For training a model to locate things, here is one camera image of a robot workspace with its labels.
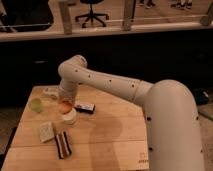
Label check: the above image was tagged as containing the green apple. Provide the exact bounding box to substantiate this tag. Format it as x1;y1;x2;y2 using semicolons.
29;98;43;113

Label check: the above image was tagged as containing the wooden railing post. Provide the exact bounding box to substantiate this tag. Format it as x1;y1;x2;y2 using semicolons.
58;0;72;34
122;0;136;31

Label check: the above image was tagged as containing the brown striped chocolate wafer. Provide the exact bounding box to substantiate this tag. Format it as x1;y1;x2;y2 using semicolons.
55;131;72;159

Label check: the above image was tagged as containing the wooden railing post middle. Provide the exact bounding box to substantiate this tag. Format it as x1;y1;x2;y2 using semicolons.
122;0;136;31

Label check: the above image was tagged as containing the white square sponge block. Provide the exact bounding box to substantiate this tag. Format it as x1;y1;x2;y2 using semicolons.
39;122;54;143

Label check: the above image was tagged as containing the black red white box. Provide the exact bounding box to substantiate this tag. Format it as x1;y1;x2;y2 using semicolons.
74;103;95;114

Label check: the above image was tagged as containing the wooden railing post left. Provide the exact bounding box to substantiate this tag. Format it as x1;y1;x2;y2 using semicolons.
58;0;72;34

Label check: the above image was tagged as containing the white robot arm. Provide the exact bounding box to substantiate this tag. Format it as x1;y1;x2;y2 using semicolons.
58;55;205;171

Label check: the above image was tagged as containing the black office chair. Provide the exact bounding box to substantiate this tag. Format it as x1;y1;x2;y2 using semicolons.
75;0;109;28

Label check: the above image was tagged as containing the white paper cup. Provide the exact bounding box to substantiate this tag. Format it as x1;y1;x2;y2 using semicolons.
62;109;77;125

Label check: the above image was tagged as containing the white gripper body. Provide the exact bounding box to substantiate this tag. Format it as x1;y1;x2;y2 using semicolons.
58;85;78;104

